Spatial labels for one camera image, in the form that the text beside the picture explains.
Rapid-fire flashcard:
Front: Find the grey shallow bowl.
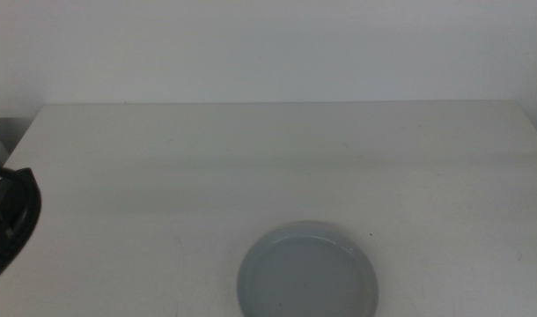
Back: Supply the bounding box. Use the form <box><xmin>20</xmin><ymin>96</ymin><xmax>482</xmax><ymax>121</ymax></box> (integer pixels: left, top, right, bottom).
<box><xmin>236</xmin><ymin>219</ymin><xmax>380</xmax><ymax>317</ymax></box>

